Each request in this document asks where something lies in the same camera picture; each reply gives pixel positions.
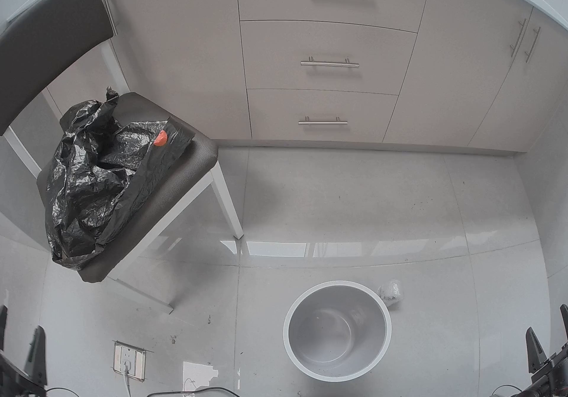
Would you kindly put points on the white trash bin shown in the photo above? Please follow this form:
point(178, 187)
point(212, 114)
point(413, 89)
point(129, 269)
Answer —
point(337, 333)

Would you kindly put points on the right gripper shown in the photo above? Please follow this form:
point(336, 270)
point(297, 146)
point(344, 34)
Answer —
point(552, 379)

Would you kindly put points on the crumpled clear wrapper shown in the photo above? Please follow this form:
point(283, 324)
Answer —
point(390, 291)

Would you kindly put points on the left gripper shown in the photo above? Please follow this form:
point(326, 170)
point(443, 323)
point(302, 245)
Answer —
point(15, 379)

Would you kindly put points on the black plastic bag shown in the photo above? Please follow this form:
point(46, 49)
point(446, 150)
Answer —
point(88, 191)

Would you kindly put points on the grey padded white-legged chair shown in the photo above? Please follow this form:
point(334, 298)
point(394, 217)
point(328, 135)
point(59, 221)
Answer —
point(49, 36)

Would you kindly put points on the beige cabinet with drawers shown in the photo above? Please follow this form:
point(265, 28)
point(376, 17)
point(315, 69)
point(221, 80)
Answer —
point(328, 22)

